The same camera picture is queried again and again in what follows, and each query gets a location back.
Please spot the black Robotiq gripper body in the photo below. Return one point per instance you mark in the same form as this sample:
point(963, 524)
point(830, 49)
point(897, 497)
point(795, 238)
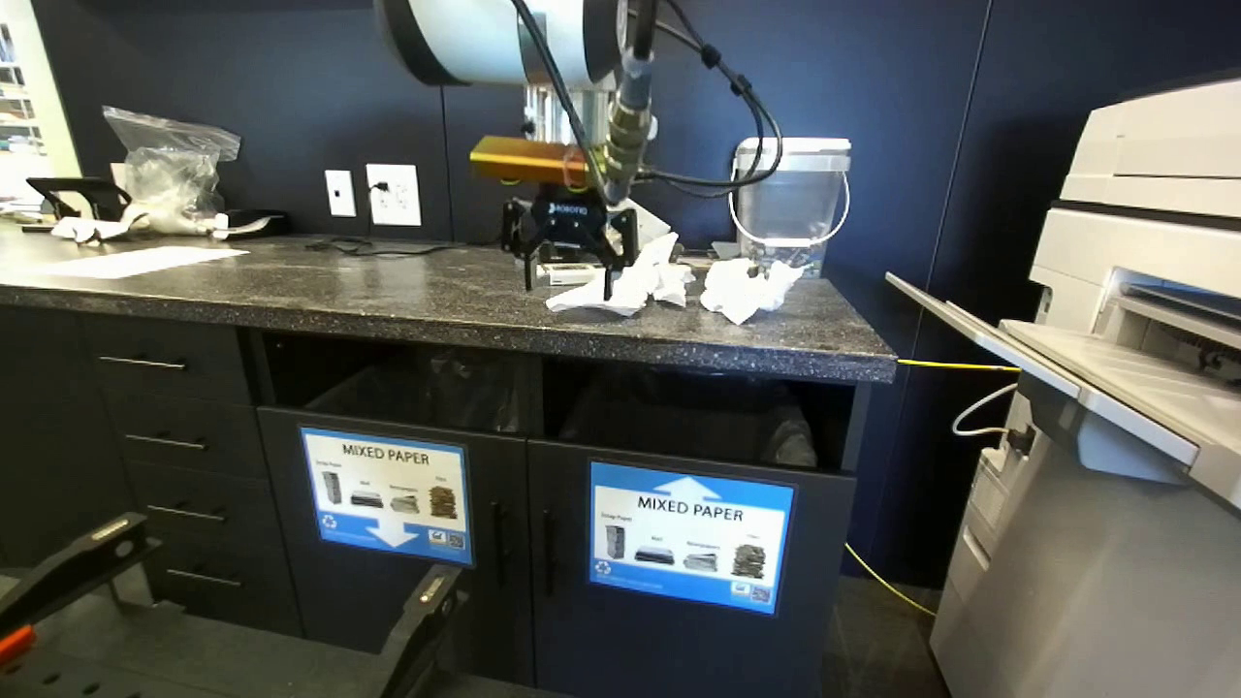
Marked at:
point(566, 223)

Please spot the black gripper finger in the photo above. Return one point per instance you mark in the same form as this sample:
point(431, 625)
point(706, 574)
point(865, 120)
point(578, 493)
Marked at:
point(525, 259)
point(621, 255)

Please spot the white tissue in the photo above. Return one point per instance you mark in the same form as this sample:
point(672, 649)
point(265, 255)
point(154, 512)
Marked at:
point(586, 297)
point(665, 272)
point(742, 287)

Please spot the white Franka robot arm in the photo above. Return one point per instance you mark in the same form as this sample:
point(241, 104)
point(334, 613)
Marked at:
point(491, 40)

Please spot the black rubbish bin liner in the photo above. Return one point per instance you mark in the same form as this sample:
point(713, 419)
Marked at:
point(429, 389)
point(684, 419)

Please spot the black bin door down-arrow label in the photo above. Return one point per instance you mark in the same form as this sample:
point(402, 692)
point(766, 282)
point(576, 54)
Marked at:
point(389, 606)

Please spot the white power outlet plate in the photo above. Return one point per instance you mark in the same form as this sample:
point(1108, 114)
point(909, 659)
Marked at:
point(395, 194)

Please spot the clear plastic bucket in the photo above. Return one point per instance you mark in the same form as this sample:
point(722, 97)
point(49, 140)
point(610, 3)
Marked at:
point(790, 194)

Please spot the blue label with down arrow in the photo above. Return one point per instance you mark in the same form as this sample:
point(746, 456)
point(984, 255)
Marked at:
point(389, 497)

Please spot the blue label with up arrow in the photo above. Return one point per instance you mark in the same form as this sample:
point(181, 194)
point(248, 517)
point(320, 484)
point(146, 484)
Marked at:
point(692, 535)

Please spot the black drawer front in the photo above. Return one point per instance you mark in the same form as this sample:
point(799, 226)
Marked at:
point(168, 335)
point(225, 606)
point(215, 491)
point(194, 416)

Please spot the clear plastic bag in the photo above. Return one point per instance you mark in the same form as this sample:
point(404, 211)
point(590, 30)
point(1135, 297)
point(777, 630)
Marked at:
point(168, 162)

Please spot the white paper sheet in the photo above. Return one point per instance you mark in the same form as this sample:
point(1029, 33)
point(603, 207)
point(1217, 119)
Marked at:
point(141, 260)

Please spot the black angled stand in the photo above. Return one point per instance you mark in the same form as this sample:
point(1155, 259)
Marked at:
point(80, 194)

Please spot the plain black cabinet door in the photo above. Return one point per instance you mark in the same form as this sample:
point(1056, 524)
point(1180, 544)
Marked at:
point(53, 427)

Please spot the white framed board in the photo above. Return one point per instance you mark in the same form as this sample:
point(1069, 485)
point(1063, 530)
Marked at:
point(33, 104)

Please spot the black bar with orange tip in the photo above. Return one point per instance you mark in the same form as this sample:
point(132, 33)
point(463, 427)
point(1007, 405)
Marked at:
point(80, 568)

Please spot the large white printer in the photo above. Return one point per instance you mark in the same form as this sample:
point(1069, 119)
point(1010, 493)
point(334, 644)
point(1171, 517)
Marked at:
point(1099, 517)

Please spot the amber wrist camera box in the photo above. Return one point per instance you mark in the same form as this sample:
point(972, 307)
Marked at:
point(529, 162)

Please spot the white light switch plate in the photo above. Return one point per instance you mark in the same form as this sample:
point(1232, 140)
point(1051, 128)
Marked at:
point(339, 194)

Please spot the black metal clamp bracket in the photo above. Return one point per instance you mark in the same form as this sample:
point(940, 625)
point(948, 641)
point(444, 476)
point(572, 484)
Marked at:
point(422, 623)

